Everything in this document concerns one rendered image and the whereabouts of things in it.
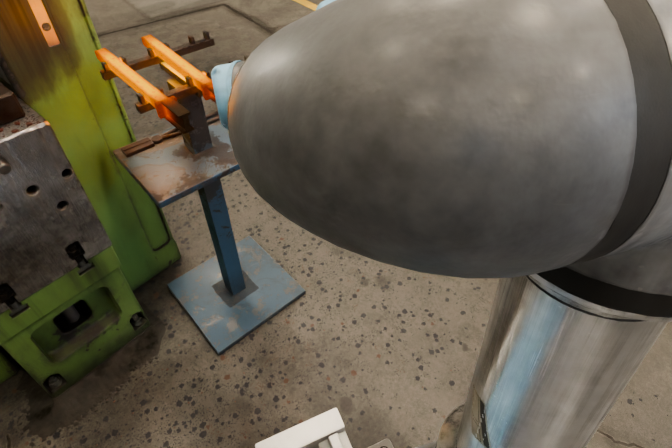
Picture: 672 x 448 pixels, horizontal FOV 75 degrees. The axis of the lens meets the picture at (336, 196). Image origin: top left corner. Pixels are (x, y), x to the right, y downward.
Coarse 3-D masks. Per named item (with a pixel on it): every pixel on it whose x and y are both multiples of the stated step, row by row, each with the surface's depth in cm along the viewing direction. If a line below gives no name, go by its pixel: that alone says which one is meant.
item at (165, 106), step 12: (108, 60) 111; (120, 60) 111; (120, 72) 106; (132, 72) 106; (132, 84) 104; (144, 84) 102; (144, 96) 101; (156, 96) 98; (156, 108) 95; (168, 108) 93; (180, 108) 92; (168, 120) 96; (180, 120) 93
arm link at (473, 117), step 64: (384, 0) 13; (448, 0) 12; (512, 0) 12; (576, 0) 11; (256, 64) 17; (320, 64) 14; (384, 64) 12; (448, 64) 11; (512, 64) 11; (576, 64) 11; (256, 128) 16; (320, 128) 14; (384, 128) 12; (448, 128) 12; (512, 128) 11; (576, 128) 11; (256, 192) 20; (320, 192) 14; (384, 192) 13; (448, 192) 12; (512, 192) 12; (576, 192) 12; (384, 256) 15; (448, 256) 14; (512, 256) 13; (576, 256) 14
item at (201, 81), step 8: (144, 40) 120; (152, 40) 120; (152, 48) 118; (160, 48) 116; (168, 48) 116; (160, 56) 116; (168, 56) 113; (176, 56) 113; (168, 64) 114; (176, 64) 109; (184, 64) 109; (184, 72) 108; (192, 72) 106; (200, 72) 106; (200, 80) 103; (208, 80) 103; (200, 88) 104; (208, 88) 100; (208, 96) 102
